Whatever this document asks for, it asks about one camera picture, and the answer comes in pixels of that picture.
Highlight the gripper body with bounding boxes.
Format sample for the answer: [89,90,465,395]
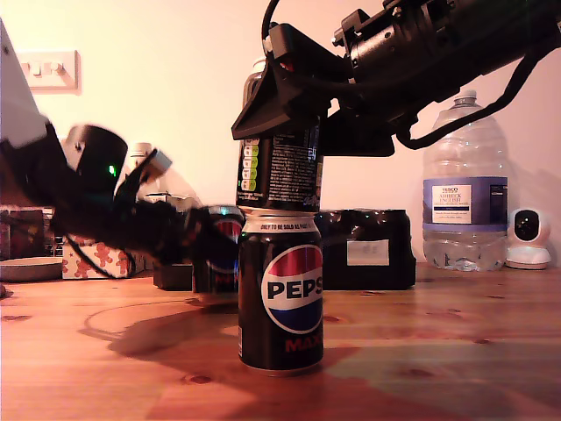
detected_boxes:
[328,2,457,131]

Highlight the black Pepsi Max can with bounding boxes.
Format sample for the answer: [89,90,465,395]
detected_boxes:
[192,203,246,306]
[235,56,325,211]
[238,208,325,378]

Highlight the black Pepsi Max multipack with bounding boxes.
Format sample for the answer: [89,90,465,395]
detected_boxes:
[153,208,416,291]

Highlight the gingerbread print tissue box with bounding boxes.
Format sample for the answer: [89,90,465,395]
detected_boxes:
[60,239,146,281]

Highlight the large clear water bottle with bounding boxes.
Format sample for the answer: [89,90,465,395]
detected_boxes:
[423,89,509,272]

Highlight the red patterned box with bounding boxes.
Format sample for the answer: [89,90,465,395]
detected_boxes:
[8,209,45,260]

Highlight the shallow grey dish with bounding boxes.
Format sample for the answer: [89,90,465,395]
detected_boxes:
[0,257,64,282]

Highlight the black looping arm cable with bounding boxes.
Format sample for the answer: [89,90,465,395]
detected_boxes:
[260,0,356,87]
[65,234,137,281]

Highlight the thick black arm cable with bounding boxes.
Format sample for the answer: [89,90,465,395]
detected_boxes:
[395,43,547,148]

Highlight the small white round camera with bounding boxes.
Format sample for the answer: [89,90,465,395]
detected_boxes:
[505,208,552,270]

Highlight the white light switch plate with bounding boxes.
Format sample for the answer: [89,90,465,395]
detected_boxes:
[17,50,82,96]

